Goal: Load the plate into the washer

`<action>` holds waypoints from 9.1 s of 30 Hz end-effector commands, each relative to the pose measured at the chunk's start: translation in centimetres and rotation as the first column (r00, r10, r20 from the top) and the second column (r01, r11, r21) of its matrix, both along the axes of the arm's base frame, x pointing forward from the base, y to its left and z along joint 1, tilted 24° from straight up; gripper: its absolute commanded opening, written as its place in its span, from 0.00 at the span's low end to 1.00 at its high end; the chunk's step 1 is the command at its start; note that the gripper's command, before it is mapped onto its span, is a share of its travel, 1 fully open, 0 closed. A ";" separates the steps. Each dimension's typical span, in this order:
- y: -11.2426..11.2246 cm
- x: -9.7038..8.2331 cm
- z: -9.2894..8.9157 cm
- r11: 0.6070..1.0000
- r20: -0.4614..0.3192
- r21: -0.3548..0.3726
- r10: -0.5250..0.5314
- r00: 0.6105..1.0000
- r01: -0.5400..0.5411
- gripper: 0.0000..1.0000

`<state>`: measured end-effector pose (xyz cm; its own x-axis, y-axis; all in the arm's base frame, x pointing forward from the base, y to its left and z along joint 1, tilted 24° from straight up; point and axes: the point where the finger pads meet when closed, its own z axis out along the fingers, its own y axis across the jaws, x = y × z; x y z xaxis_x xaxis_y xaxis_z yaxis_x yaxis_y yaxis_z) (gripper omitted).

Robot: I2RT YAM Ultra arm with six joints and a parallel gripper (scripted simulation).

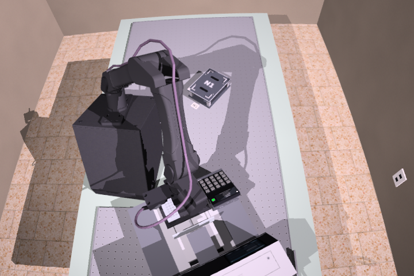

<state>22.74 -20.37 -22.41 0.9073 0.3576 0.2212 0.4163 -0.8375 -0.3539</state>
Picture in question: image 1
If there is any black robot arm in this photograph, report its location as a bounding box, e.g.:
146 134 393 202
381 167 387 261
100 49 208 216

